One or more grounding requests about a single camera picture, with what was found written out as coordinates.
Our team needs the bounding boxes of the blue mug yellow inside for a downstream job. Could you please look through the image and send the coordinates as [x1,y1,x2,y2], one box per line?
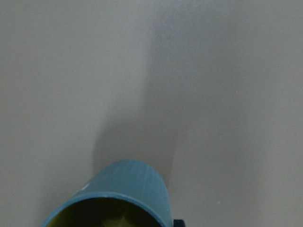
[41,159,186,227]

